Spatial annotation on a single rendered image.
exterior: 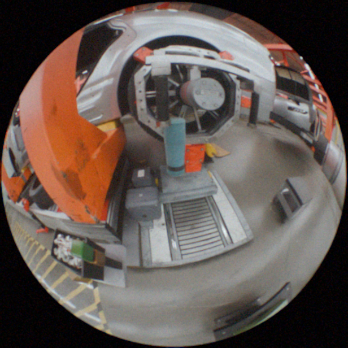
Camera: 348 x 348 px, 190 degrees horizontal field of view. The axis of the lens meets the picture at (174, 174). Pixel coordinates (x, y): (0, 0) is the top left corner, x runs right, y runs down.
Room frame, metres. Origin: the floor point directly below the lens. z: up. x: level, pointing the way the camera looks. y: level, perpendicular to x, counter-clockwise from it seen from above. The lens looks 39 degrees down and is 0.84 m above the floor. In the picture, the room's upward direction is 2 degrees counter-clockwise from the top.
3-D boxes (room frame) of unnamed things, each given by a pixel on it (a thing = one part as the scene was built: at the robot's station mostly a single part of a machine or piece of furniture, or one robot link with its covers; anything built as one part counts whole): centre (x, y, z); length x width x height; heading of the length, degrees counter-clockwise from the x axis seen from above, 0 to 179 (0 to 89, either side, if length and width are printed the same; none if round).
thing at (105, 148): (0.54, 0.40, 0.69); 0.52 x 0.17 x 0.35; 8
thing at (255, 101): (0.38, -0.31, 0.83); 0.04 x 0.04 x 0.16
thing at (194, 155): (0.63, -0.11, 0.48); 0.16 x 0.12 x 0.17; 8
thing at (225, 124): (0.59, -0.11, 0.85); 0.54 x 0.07 x 0.54; 98
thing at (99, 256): (0.01, 0.19, 0.59); 0.04 x 0.04 x 0.04; 8
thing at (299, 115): (2.29, -4.70, 1.49); 4.95 x 1.86 x 1.59; 98
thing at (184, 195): (0.76, -0.09, 0.13); 0.50 x 0.36 x 0.10; 98
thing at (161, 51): (0.45, -0.03, 1.03); 0.19 x 0.18 x 0.11; 8
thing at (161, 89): (0.33, 0.02, 0.83); 0.04 x 0.04 x 0.16
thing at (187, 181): (0.76, -0.09, 0.32); 0.40 x 0.30 x 0.28; 98
